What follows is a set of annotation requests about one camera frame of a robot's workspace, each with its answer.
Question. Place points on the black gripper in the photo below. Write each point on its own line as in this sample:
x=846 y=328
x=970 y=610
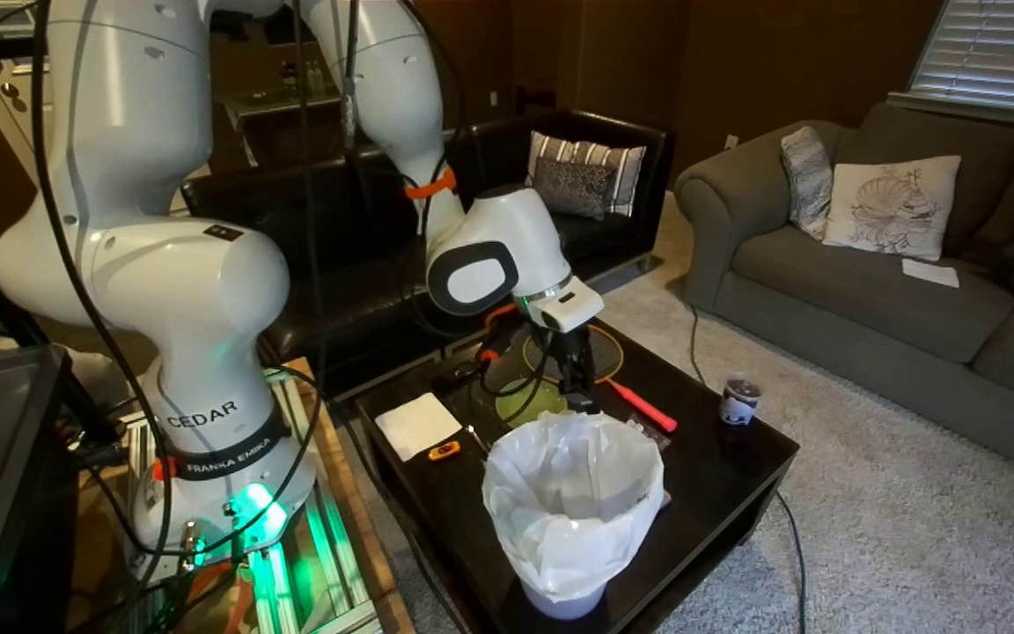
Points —
x=576 y=372

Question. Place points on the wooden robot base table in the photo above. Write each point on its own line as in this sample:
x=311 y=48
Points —
x=323 y=575

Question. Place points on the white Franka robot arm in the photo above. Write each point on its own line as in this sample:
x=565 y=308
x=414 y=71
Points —
x=132 y=118

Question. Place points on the green plastic plate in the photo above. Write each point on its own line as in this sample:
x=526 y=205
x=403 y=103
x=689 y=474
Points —
x=526 y=399

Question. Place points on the black leather sofa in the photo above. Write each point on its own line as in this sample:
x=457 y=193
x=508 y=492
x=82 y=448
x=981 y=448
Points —
x=345 y=230

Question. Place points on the small orange object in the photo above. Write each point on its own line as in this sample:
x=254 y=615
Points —
x=440 y=453

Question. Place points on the grey striped cushion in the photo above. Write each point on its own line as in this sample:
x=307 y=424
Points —
x=586 y=178

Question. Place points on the black coffee table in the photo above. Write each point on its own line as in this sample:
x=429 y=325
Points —
x=716 y=478

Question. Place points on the small glass cup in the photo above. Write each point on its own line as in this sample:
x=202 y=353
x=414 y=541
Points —
x=736 y=402

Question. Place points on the white napkin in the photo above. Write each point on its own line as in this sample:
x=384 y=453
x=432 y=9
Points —
x=417 y=424

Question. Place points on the white striped pillow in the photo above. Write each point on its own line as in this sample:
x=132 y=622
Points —
x=809 y=167

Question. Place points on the glass console table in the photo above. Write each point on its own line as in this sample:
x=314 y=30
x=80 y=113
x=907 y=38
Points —
x=280 y=130

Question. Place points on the white printed pillow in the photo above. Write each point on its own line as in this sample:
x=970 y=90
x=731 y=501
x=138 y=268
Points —
x=891 y=205

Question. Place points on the white paper sheet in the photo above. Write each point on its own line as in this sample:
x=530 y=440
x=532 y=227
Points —
x=930 y=272

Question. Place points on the grey fabric sofa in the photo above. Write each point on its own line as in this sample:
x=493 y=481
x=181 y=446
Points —
x=946 y=353

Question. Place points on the window blinds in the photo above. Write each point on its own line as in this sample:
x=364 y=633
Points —
x=966 y=63

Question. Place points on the orange handled badminton racket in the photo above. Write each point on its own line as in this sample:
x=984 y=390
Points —
x=612 y=357

